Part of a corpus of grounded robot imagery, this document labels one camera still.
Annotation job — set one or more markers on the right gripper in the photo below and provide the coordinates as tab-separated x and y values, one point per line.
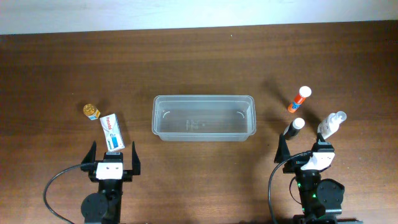
290	168

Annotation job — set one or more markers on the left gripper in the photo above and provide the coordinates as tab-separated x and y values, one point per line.
127	175

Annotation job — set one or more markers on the black bottle white cap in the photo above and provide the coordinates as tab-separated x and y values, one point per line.
293	128

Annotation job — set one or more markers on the white Panadol medicine box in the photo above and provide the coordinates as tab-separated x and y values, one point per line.
112	132

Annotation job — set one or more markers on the white calamine lotion bottle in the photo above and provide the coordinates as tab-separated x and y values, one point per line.
331	124

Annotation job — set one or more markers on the small jar gold lid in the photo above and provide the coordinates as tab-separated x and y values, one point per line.
91	111

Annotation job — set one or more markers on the orange bottle white cap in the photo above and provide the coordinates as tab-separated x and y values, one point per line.
303	93

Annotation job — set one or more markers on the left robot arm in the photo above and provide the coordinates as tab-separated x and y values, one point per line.
104	206

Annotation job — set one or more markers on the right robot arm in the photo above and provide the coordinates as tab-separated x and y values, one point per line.
320	199

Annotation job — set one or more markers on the clear plastic container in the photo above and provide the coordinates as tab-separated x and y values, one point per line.
204	117

